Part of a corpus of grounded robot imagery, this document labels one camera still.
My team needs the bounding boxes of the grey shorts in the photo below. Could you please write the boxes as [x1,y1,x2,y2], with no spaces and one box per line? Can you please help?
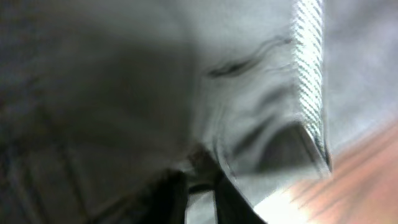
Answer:
[1,0,397,223]

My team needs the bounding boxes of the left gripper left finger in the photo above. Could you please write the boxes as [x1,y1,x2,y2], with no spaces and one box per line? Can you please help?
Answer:
[138,172,188,224]

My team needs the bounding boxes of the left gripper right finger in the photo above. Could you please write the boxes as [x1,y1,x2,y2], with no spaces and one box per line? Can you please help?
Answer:
[214,177,267,224]

